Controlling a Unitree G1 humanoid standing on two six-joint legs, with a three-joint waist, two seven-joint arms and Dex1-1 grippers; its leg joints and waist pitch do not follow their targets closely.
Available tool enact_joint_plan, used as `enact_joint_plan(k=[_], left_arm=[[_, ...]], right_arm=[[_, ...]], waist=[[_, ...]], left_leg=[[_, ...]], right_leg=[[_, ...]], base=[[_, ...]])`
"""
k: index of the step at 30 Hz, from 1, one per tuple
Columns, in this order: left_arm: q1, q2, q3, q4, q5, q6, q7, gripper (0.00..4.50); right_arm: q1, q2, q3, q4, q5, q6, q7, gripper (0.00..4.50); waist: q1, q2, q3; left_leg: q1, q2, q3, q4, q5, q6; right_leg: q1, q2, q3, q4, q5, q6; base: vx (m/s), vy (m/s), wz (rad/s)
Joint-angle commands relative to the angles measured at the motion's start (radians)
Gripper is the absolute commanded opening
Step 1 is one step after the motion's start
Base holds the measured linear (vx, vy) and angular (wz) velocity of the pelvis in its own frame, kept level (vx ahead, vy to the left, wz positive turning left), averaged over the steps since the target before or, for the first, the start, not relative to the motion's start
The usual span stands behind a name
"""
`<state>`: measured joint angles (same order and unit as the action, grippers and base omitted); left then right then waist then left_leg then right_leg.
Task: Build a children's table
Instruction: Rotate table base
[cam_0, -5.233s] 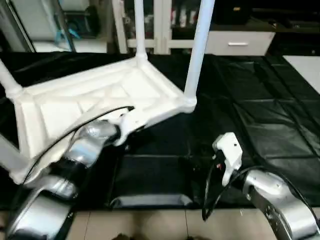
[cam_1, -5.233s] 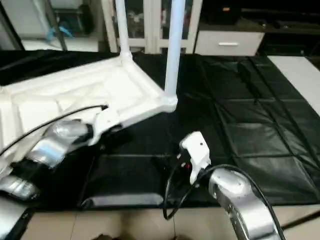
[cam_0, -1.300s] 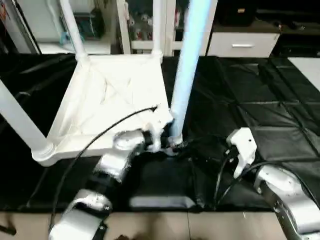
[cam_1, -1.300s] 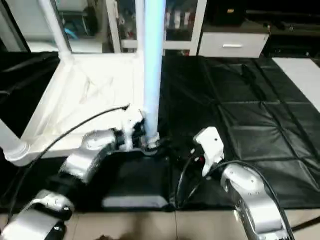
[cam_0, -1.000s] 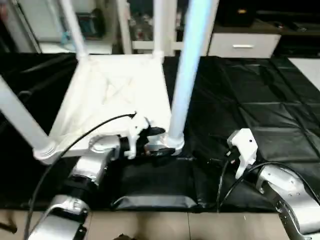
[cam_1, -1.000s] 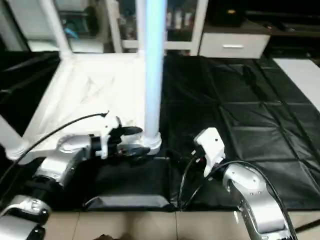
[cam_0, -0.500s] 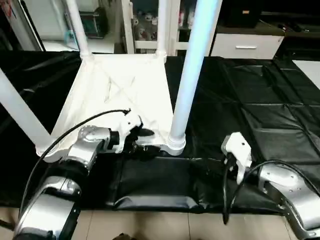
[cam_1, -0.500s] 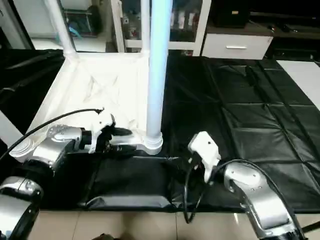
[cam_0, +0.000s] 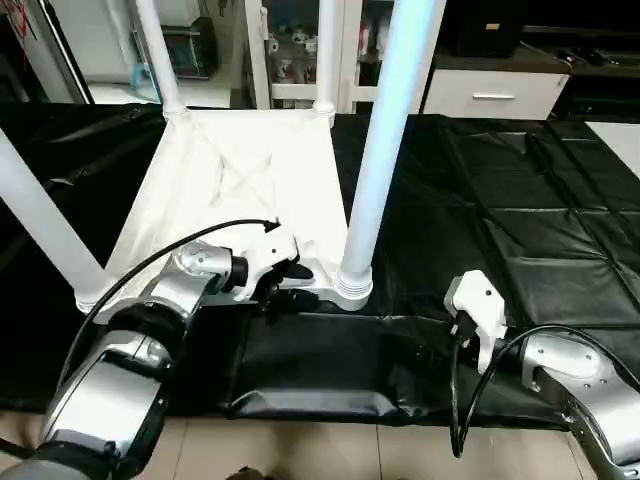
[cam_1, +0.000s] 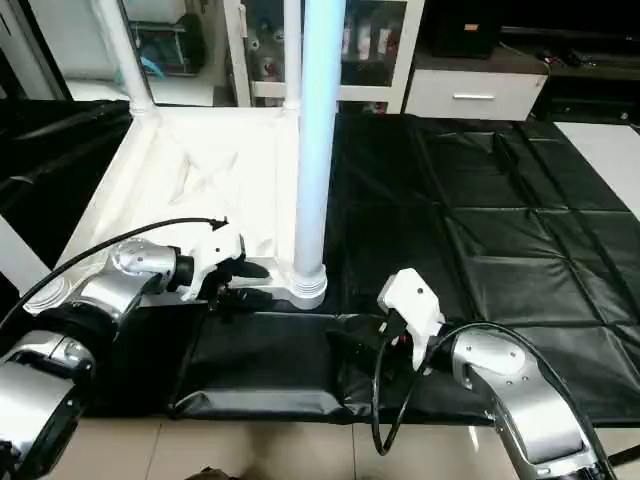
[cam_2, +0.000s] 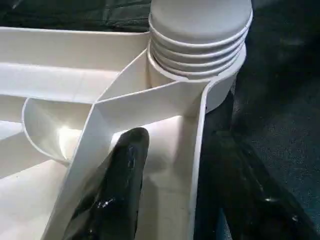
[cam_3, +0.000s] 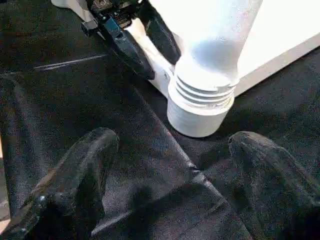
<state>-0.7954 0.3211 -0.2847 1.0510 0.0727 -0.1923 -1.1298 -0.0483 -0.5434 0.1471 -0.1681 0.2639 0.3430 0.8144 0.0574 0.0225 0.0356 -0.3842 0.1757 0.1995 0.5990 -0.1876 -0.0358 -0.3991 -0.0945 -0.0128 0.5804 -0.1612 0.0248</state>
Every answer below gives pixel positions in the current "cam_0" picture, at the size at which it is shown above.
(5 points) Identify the white plastic table top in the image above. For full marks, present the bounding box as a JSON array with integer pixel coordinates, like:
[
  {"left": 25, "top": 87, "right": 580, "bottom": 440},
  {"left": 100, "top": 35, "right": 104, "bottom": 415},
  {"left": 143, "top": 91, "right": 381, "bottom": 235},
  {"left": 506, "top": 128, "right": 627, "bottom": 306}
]
[{"left": 75, "top": 105, "right": 373, "bottom": 316}]

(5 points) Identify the black table mat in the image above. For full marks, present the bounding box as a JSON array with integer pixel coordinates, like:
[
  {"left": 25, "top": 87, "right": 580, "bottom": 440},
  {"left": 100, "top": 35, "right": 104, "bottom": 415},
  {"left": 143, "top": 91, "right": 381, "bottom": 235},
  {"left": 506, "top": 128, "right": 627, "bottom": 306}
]
[{"left": 0, "top": 100, "right": 640, "bottom": 429}]

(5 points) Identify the white glass door cabinet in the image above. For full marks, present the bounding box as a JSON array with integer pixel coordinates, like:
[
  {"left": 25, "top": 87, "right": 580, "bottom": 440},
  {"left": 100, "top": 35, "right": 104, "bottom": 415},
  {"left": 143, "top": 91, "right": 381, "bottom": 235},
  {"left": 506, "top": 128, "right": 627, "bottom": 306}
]
[{"left": 245, "top": 0, "right": 441, "bottom": 111}]

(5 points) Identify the white drawer unit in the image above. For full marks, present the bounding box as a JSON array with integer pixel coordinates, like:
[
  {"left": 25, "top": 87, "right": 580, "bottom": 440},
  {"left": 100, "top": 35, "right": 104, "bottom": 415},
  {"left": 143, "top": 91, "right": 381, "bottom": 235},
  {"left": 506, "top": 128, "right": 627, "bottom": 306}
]
[{"left": 420, "top": 68, "right": 571, "bottom": 121}]

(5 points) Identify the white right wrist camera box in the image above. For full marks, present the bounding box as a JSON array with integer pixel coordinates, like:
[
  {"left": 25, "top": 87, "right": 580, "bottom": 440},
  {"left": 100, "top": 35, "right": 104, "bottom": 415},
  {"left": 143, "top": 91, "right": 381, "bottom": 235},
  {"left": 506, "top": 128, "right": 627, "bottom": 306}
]
[{"left": 444, "top": 270, "right": 509, "bottom": 376}]

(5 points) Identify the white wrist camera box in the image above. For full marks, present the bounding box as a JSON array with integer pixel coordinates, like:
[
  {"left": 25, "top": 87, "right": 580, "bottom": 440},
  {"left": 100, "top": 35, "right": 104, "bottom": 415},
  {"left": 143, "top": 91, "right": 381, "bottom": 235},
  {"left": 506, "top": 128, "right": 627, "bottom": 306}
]
[
  {"left": 444, "top": 270, "right": 509, "bottom": 376},
  {"left": 240, "top": 222, "right": 301, "bottom": 301}
]

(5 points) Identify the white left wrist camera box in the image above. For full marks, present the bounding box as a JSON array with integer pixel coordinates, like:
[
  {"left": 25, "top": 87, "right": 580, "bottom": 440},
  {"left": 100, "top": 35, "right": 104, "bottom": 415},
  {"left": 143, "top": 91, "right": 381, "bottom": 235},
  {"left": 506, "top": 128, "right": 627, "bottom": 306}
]
[{"left": 240, "top": 222, "right": 301, "bottom": 301}]

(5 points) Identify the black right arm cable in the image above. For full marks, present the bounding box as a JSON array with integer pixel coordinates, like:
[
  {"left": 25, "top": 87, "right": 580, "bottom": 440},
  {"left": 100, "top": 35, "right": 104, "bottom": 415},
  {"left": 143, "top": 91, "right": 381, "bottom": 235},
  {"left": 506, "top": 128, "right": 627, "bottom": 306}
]
[{"left": 448, "top": 322, "right": 640, "bottom": 459}]

